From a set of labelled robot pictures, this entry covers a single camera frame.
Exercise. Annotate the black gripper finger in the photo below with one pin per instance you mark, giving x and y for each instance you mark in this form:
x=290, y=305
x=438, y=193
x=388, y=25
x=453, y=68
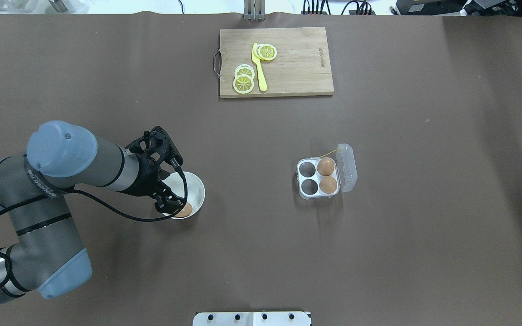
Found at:
x=168, y=206
x=169, y=198

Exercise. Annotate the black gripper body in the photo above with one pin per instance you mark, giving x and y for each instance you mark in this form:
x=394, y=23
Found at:
x=145, y=179

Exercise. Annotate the brown egg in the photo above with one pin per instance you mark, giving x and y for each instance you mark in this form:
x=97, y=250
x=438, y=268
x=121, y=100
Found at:
x=328, y=185
x=186, y=211
x=326, y=166

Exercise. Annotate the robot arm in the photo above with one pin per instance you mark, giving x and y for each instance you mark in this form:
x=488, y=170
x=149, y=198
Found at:
x=50, y=256

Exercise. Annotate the clear plastic egg box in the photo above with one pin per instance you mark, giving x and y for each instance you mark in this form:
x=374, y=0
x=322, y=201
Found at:
x=345, y=173

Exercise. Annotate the brown egg in box front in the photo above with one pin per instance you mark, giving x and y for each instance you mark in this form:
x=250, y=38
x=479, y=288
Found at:
x=328, y=185

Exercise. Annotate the white bowl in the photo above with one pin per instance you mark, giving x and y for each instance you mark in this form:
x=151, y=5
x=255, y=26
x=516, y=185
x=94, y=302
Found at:
x=195, y=188

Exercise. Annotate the lemon slice lower pair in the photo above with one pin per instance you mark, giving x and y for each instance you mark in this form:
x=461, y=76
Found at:
x=243, y=84

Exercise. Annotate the lemon slice pair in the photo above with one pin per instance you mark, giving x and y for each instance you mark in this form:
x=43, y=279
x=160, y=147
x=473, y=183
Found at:
x=243, y=84
x=244, y=69

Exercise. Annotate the lemon slice upper pair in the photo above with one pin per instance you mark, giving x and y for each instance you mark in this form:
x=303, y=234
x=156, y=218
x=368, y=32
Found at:
x=244, y=69

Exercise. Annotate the yellow plastic knife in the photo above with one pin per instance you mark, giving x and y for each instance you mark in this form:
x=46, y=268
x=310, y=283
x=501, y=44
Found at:
x=262, y=84

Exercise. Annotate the lemon slice near knife tip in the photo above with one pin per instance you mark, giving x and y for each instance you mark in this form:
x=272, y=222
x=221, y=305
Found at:
x=268, y=52

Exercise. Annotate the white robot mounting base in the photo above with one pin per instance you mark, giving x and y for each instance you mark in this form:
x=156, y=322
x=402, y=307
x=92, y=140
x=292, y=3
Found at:
x=262, y=318

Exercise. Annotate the wooden cutting board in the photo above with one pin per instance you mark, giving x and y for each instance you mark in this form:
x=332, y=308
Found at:
x=301, y=67

